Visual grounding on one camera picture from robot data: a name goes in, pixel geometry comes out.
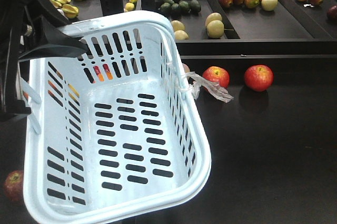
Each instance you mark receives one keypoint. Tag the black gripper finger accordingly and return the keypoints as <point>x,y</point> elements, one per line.
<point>47,41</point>
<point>46,9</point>

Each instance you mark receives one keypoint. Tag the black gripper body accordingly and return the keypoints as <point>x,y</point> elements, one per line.
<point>21,31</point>

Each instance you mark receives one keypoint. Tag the light blue plastic basket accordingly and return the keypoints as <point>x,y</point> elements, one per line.
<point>116,132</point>

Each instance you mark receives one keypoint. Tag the peach back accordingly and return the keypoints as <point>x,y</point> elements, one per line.
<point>186,68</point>

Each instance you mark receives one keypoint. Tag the red apple front middle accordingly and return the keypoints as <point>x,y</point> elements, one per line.
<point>13,187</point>

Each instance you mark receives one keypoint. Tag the red apple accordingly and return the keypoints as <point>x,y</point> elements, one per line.
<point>13,187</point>
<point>259,77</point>

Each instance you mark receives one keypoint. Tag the pale pear front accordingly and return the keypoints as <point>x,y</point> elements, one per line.
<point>215,29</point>

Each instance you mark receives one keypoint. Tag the red apple right tray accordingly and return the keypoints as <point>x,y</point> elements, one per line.
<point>217,74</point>

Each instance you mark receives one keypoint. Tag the clear plastic tag strip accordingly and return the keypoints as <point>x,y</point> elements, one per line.
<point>218,92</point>

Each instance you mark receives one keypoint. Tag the black wooden display stand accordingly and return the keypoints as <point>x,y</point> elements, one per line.
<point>273,152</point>

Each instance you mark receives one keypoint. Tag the red apple far right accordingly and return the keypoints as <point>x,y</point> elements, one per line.
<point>259,77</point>

